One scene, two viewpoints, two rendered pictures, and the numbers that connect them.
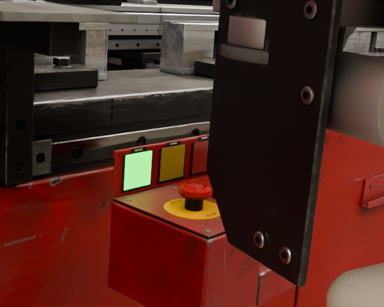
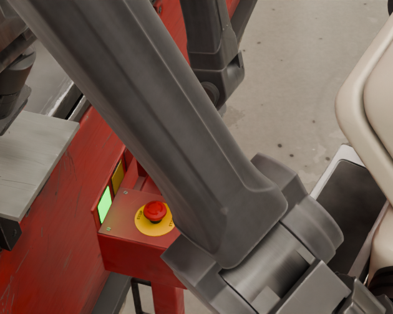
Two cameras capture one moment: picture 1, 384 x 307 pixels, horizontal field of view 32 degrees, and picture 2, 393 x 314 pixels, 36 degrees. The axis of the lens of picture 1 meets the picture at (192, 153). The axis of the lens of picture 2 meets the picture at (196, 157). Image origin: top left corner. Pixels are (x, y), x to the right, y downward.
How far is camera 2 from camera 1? 0.62 m
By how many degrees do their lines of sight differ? 39
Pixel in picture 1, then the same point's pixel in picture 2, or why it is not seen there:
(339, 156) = (171, 9)
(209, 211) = (167, 217)
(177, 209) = (147, 225)
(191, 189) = (155, 215)
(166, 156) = (115, 179)
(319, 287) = not seen: hidden behind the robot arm
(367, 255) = not seen: hidden behind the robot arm
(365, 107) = not seen: outside the picture
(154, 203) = (128, 225)
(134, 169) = (103, 207)
